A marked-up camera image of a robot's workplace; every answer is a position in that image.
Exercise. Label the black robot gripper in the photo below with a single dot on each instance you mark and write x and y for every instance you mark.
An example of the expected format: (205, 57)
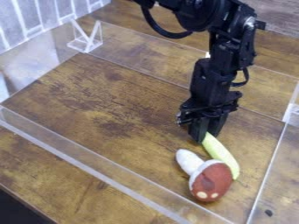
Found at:
(212, 101)

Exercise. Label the green handled metal spoon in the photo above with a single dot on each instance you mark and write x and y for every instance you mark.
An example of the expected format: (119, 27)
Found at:
(220, 152)

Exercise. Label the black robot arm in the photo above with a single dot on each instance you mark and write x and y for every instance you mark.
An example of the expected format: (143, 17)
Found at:
(232, 22)

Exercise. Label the red cap toy mushroom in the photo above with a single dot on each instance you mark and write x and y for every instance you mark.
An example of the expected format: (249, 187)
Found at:
(210, 176)

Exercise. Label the clear acrylic triangle bracket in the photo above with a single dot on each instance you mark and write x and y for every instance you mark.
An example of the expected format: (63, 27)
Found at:
(86, 43)

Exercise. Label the clear acrylic enclosure wall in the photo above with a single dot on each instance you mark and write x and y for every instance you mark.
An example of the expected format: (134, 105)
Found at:
(102, 112)

